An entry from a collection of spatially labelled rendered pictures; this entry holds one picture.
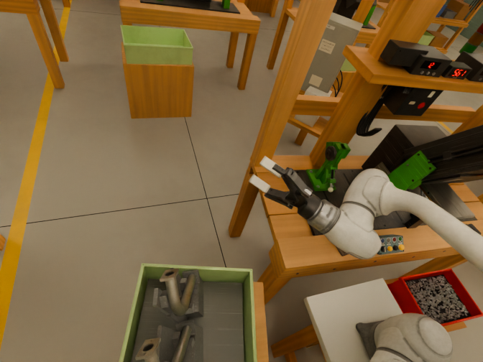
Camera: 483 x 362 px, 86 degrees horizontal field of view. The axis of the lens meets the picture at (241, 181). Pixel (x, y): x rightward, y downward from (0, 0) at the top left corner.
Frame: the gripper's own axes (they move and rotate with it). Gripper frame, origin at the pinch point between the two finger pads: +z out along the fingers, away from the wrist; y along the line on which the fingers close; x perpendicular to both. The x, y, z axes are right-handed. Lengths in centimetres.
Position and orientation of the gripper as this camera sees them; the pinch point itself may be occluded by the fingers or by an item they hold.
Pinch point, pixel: (259, 171)
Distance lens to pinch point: 78.5
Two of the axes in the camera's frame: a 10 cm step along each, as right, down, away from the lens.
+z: -8.2, -5.7, 0.4
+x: -5.4, 7.4, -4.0
